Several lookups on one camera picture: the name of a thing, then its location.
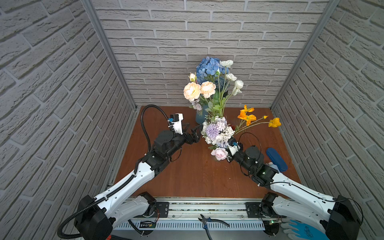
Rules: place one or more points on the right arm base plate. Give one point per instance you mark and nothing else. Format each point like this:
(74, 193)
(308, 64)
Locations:
(256, 210)

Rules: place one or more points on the teal ceramic vase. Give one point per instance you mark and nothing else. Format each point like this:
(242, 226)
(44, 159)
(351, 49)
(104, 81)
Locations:
(201, 115)

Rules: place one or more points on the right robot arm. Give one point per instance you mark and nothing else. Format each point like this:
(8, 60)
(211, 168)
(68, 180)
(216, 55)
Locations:
(336, 217)

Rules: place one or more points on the yellow white poppy stem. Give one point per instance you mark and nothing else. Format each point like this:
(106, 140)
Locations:
(248, 120)

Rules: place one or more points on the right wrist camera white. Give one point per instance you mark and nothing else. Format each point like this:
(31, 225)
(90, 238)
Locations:
(234, 148)

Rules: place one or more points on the blue work glove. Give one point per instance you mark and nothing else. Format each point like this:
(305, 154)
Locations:
(299, 231)

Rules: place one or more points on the white pink flower bunch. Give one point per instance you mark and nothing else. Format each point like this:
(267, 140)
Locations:
(217, 133)

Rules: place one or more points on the blue hydrangea flower stem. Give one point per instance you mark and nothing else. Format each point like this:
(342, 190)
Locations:
(210, 70)

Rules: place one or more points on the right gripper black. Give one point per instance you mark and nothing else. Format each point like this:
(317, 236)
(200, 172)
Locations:
(230, 157)

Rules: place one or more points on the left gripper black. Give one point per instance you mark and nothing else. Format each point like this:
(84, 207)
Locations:
(190, 137)

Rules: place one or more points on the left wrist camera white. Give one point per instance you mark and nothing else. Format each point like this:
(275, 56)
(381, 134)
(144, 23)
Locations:
(175, 123)

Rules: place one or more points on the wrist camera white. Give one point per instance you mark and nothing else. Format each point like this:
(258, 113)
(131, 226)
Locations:
(175, 123)
(234, 148)

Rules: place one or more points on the blue spray bottle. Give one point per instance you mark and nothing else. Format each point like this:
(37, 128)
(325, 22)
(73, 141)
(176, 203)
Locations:
(276, 159)

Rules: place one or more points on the aluminium rail frame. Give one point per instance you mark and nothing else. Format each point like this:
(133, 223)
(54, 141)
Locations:
(201, 214)

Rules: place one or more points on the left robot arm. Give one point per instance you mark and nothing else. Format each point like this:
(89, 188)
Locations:
(96, 217)

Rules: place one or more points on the white poppy flower stem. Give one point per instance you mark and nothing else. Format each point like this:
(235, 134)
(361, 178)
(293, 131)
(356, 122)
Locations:
(228, 85)

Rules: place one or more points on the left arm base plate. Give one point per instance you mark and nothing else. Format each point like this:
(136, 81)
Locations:
(157, 210)

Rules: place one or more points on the white lilac flower bouquet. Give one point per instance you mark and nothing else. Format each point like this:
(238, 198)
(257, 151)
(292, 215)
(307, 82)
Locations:
(196, 105)

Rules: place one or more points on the cream peony flower stem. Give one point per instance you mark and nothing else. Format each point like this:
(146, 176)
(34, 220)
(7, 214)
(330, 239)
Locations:
(193, 91)

